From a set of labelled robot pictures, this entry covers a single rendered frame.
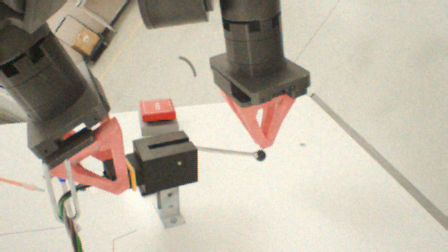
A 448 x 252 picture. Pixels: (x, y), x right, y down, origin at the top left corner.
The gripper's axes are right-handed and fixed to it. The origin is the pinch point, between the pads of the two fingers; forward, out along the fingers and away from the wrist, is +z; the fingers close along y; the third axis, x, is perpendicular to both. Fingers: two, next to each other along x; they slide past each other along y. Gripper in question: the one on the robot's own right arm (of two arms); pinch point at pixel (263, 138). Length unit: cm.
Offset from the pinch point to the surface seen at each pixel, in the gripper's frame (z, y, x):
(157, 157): -4.2, 2.1, -12.3
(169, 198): 2.0, 1.1, -12.1
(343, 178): 8.7, 2.9, 9.6
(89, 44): 202, -689, 20
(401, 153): 75, -52, 87
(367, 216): 8.3, 9.9, 7.4
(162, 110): 2.4, -17.7, -6.9
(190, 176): -0.7, 2.2, -9.6
